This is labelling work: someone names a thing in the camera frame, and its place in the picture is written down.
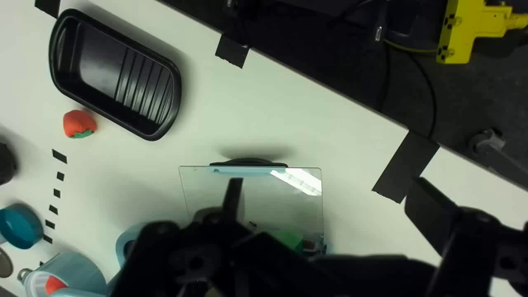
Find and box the yellow clamp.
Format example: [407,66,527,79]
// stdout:
[436,0,528,66]

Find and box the black ridged plastic tray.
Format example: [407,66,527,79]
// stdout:
[49,6,186,141]

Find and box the teal cup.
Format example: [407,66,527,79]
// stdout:
[0,203,45,252]

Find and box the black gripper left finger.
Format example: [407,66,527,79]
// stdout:
[113,176,255,297]

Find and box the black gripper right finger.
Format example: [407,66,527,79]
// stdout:
[405,174,528,297]

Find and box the black cable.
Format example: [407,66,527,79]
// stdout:
[385,39,443,138]

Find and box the grey metal stand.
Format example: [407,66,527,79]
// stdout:
[469,127,528,188]

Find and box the black tape strip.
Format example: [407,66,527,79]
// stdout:
[214,31,252,69]
[34,0,63,18]
[372,130,441,204]

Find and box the small red toy food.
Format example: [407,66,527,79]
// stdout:
[45,275,70,295]

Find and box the red tomato plushie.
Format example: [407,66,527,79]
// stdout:
[62,107,100,140]

